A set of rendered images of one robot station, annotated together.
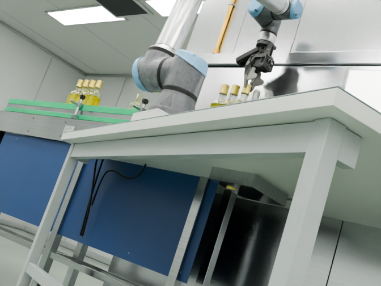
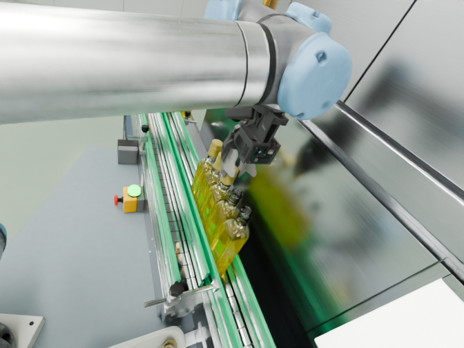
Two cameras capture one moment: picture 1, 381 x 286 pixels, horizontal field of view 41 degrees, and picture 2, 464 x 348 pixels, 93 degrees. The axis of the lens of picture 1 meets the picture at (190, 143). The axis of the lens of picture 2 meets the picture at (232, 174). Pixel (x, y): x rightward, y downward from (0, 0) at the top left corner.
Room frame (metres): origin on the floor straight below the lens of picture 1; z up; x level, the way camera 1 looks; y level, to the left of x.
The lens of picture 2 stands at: (1.56, -0.23, 1.50)
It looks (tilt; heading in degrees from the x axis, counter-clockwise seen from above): 37 degrees down; 10
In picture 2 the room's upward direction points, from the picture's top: 25 degrees clockwise
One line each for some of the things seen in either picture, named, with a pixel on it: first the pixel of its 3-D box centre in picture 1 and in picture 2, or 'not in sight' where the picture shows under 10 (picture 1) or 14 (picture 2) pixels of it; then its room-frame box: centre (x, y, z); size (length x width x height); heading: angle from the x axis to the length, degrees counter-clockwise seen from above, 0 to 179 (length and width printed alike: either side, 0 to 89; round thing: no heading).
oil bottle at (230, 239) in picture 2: not in sight; (225, 246); (1.93, -0.24, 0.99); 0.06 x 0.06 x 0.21; 49
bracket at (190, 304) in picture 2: not in sight; (181, 307); (1.80, -0.22, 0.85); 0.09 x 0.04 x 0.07; 138
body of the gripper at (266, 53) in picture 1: (262, 57); (258, 131); (1.99, -0.17, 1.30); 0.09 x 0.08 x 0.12; 48
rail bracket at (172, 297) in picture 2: not in sight; (182, 295); (1.78, -0.21, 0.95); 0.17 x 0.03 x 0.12; 138
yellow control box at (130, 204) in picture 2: not in sight; (132, 199); (2.02, 0.15, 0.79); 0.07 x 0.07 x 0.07; 48
